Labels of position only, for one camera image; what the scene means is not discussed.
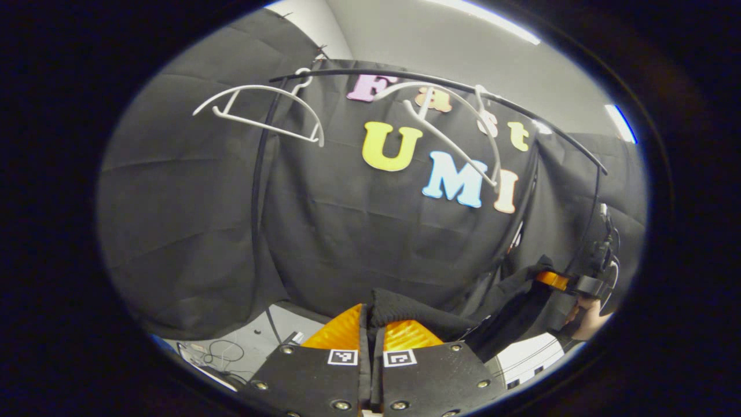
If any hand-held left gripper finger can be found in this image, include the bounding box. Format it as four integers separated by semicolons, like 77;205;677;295
370;319;510;417
240;302;371;417

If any black knit garment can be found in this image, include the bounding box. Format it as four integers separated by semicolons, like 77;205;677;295
368;255;579;363

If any white plastic hanger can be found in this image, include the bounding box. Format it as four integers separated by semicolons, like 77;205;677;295
193;68;326;148
373;81;503;189

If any black metal clothes rack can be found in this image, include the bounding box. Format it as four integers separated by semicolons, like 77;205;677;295
250;68;608;347

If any ceiling light panel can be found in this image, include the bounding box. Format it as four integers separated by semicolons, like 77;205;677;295
605;104;639;145
425;0;542;46

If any black backdrop cloth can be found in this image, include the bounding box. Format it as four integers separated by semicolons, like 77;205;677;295
96;9;648;342

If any black floor cable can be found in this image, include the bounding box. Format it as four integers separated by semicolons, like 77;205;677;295
179;339;248;380

